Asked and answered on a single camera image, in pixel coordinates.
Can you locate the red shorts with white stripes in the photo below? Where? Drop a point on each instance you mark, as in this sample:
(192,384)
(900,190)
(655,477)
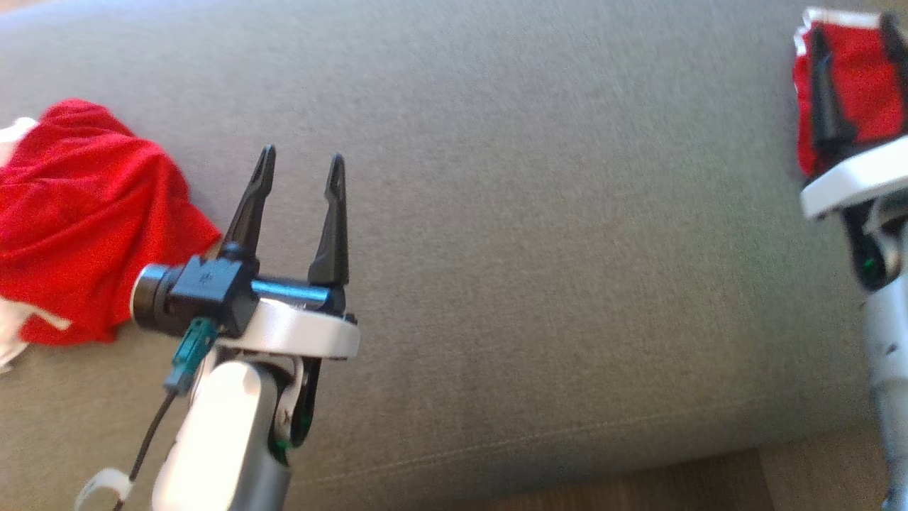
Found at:
(862,85)

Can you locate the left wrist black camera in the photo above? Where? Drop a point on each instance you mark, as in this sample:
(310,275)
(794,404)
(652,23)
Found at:
(213,291)

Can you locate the red and white numbered jersey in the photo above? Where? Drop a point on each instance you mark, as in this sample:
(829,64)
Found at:
(85,227)

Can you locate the grey sofa seat cushion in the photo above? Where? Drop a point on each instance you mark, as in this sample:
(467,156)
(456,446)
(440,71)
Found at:
(496,213)

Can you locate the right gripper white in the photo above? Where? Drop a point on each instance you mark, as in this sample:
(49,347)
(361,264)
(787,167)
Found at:
(858,177)

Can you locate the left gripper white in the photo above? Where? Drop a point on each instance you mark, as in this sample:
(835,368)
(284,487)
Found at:
(298,330)

